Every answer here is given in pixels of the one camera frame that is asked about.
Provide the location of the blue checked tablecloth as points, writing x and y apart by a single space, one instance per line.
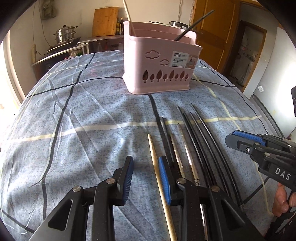
92 115

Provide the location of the steel kettle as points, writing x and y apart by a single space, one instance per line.
178 23

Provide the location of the white refrigerator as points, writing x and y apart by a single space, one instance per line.
275 69

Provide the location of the steel steamer pot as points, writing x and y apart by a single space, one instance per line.
64 33

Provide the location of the wooden door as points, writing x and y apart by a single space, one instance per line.
215 37

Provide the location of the steel kitchen counter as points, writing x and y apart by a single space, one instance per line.
60 59

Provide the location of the dark glass bottle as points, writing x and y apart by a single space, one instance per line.
120 26

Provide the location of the silver metal chopstick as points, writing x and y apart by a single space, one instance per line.
188 155
175 153

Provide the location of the wooden chopstick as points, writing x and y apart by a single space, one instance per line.
126 10
153 157

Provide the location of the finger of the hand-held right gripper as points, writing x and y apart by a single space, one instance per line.
249 135
238 142

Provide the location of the wall power socket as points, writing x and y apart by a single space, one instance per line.
34 54

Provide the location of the gas stove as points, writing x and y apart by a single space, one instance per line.
63 46

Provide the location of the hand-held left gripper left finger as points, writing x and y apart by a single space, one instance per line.
128 183

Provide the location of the black chopstick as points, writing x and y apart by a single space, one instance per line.
196 22
216 146
196 139
203 136
165 132
188 132

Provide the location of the wooden cutting board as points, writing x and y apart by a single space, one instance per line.
106 22

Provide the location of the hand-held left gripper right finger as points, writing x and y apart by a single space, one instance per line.
164 183

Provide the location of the person's right hand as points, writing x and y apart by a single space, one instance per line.
279 201

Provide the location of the grey hanging bag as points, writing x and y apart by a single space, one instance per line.
49 9

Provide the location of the pink plastic utensil basket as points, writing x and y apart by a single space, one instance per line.
148 74

